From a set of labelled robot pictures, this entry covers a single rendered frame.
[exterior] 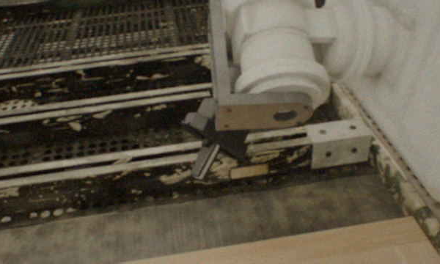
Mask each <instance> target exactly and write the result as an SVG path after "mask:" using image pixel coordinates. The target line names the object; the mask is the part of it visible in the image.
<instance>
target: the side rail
mask: <svg viewBox="0 0 440 264"><path fill-rule="evenodd" d="M135 1H148V0H0V18H5V17H12V16H19V15H32V14H40V13H45V12H53V11H60V10H73V9H80V8H88V7H100V6H101V5H108V4H121V3H128V2H135Z"/></svg>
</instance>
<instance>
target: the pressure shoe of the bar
mask: <svg viewBox="0 0 440 264"><path fill-rule="evenodd" d="M229 171H230V178H231V179H235V178H240V177H250V176H256V175H262V174H266V173H268V164H265V165H259V166H249V167H244V168H238V169H229Z"/></svg>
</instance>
